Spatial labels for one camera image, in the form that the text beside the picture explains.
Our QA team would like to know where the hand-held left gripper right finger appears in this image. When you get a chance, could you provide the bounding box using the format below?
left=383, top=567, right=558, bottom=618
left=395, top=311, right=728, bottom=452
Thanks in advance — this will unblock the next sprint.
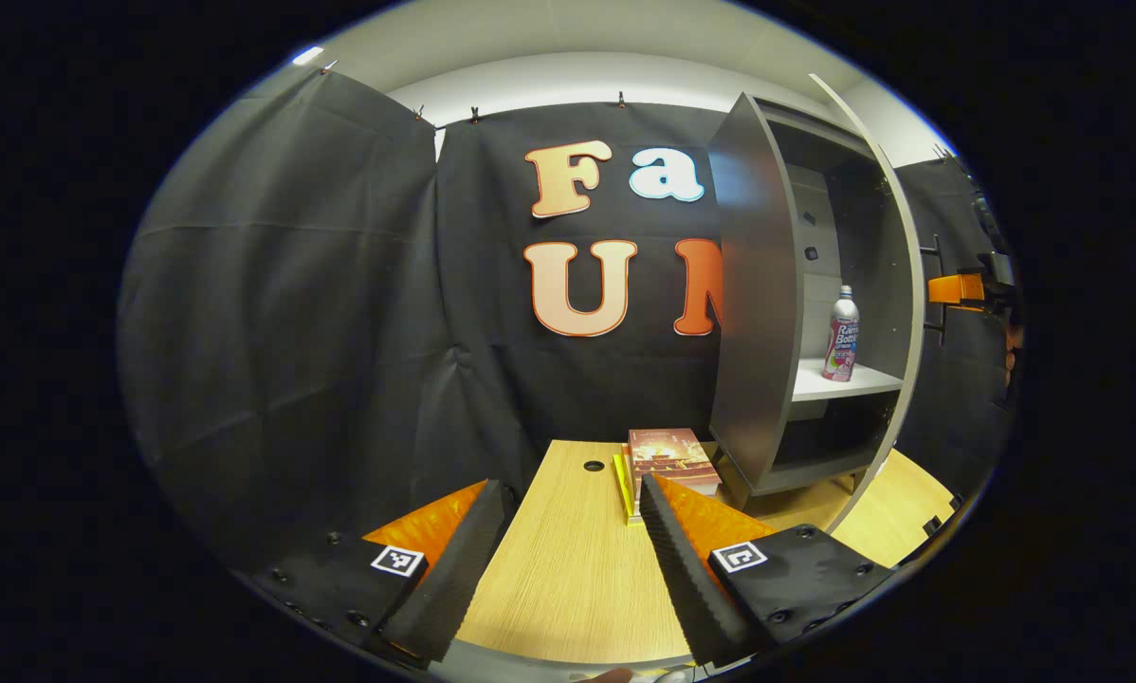
left=638, top=472, right=901, bottom=670

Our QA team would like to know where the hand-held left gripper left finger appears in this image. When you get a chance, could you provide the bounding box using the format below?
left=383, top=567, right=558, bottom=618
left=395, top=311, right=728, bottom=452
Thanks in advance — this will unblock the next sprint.
left=250, top=479, right=520, bottom=665

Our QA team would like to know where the pink label bottle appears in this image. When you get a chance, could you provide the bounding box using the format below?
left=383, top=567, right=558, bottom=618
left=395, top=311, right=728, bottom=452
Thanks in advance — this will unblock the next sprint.
left=822, top=285, right=861, bottom=383

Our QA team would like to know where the grey cabinet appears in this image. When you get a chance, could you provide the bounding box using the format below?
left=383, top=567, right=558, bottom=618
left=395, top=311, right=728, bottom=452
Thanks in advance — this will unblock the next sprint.
left=707, top=92, right=925, bottom=499

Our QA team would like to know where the yellow book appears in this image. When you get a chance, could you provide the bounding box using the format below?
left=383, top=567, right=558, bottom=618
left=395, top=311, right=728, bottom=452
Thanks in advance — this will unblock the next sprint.
left=612, top=452, right=645, bottom=526

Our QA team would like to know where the black backdrop cloth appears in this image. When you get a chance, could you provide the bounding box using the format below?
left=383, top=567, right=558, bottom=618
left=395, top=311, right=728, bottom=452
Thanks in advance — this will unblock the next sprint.
left=118, top=66, right=1019, bottom=570

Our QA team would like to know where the black door handle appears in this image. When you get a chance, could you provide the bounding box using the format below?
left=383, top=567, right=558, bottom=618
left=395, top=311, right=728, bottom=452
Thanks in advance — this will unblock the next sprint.
left=919, top=235, right=946, bottom=344

